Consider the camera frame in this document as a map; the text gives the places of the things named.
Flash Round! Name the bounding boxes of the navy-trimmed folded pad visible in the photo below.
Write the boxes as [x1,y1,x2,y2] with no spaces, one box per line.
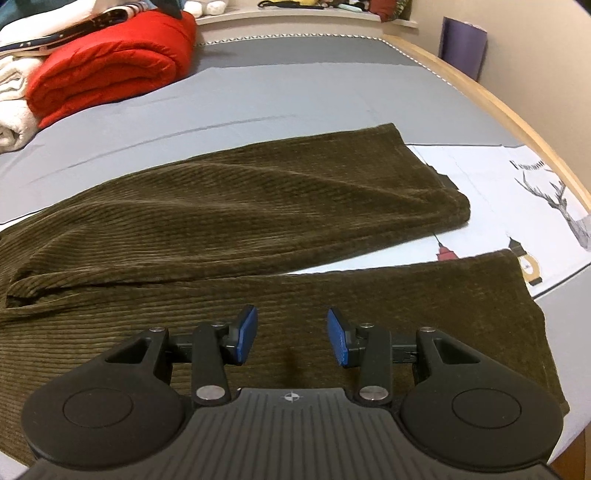
[0,4,141,58]

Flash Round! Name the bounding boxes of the white plush toy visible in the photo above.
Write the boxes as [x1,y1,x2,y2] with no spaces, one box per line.
[184,0,228,18]

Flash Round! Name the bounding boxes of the olive corduroy pants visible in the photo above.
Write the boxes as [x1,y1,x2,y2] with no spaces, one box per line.
[0,122,571,467]

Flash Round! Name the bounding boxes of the cream folded fleece blanket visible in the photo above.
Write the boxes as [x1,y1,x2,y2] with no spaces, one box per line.
[0,55,29,101]
[0,97,38,155]

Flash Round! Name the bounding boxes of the purple board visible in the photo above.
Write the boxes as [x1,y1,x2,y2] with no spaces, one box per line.
[438,16,488,85]

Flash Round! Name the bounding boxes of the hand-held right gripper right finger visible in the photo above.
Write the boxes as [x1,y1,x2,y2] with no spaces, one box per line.
[327,307,481,407]

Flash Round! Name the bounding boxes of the red patterned cushion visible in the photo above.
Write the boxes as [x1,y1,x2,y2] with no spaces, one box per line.
[369,0,413,22]

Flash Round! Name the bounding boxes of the red folded blanket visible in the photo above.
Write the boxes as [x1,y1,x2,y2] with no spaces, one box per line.
[25,10,198,130]

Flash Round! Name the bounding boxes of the beige window ledge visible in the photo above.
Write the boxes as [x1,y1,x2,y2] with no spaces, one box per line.
[196,7,420,38]

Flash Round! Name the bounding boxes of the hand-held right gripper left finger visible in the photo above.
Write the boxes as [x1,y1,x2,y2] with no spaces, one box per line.
[104,305,258,407]

